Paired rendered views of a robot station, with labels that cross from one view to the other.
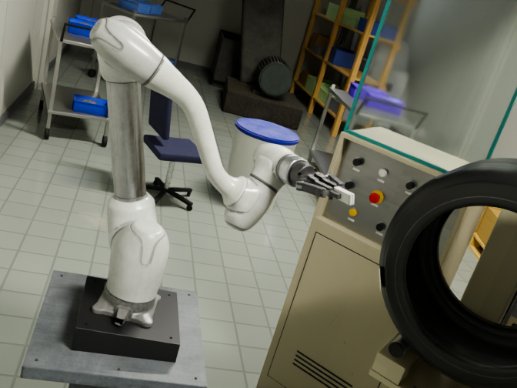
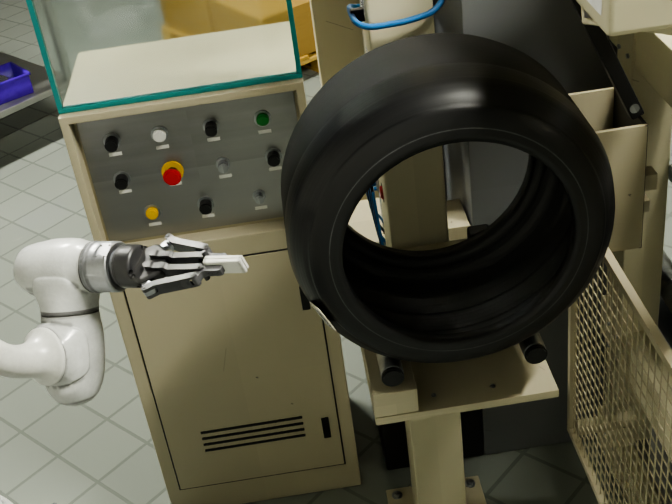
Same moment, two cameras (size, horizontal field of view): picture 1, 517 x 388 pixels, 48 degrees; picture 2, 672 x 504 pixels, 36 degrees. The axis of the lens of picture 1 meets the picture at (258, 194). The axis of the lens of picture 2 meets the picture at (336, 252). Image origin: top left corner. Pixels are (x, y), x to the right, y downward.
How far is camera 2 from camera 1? 58 cm
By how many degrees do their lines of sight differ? 30
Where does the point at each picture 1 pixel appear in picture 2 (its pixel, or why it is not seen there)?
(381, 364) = (386, 404)
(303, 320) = (183, 392)
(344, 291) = (214, 319)
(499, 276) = (420, 186)
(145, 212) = not seen: outside the picture
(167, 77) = not seen: outside the picture
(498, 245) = not seen: hidden behind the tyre
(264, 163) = (56, 287)
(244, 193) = (66, 352)
